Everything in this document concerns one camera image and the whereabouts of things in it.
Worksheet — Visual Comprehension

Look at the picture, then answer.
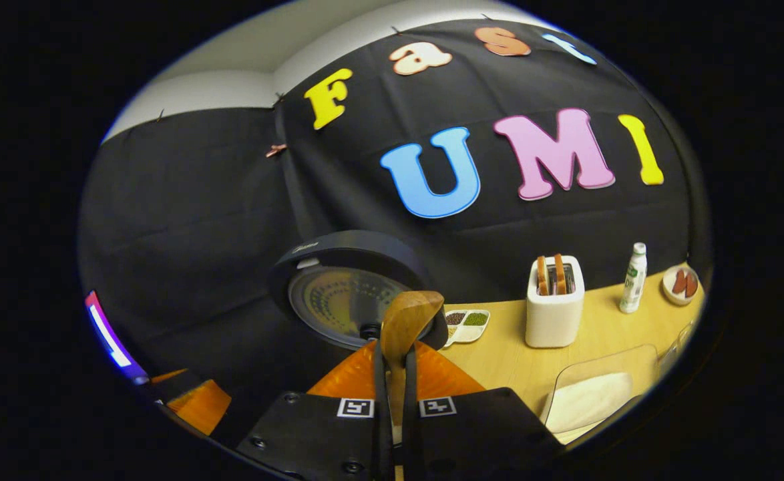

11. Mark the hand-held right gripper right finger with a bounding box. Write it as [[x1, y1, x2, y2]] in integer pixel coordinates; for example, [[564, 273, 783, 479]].
[[402, 341, 563, 481]]

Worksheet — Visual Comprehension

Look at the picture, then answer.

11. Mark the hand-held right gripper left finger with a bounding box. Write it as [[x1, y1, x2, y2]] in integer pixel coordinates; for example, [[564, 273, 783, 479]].
[[235, 339, 394, 481]]

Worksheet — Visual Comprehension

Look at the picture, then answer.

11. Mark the wooden spoon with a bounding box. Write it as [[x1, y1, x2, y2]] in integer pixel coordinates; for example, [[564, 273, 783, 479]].
[[380, 291, 445, 481]]

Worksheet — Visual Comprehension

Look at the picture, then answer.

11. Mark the pile of white rice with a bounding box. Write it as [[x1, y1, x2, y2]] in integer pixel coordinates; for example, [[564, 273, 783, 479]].
[[544, 372, 634, 438]]

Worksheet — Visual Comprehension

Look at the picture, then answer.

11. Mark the black rice cooker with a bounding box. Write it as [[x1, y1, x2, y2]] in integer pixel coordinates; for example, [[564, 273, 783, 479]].
[[267, 230, 449, 353]]

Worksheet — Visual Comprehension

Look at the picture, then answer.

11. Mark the glowing monitor screen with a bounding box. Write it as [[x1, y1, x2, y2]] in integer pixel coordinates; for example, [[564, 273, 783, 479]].
[[85, 291, 149, 385]]

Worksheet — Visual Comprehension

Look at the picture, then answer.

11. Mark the white divided dish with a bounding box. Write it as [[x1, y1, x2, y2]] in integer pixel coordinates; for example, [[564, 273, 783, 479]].
[[442, 309, 491, 349]]

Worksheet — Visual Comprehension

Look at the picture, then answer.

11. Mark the black backdrop cloth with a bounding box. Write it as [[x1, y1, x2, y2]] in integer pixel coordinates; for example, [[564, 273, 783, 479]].
[[78, 19, 712, 428]]

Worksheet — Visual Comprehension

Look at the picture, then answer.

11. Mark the white toaster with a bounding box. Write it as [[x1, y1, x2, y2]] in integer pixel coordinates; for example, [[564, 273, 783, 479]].
[[526, 255, 586, 349]]

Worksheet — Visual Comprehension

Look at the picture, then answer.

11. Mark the clear plastic container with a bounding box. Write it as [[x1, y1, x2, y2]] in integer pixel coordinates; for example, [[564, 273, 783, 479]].
[[539, 344, 661, 446]]

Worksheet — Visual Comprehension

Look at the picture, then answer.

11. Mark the white bottle with green label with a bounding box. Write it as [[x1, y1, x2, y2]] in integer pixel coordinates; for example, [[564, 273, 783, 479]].
[[619, 243, 648, 314]]

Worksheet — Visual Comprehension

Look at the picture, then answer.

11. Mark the small white plate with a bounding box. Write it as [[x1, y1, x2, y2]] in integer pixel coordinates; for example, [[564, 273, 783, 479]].
[[662, 265, 700, 307]]

